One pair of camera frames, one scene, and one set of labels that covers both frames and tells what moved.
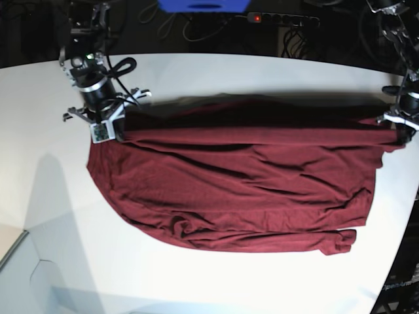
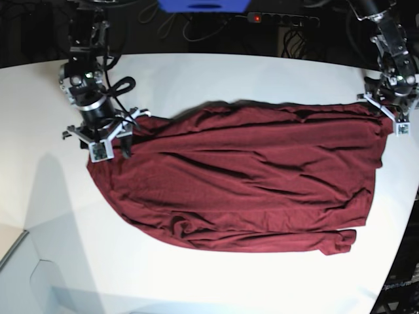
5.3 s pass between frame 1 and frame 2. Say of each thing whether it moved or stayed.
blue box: stayed
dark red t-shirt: stayed
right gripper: moved
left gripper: moved
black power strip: stayed
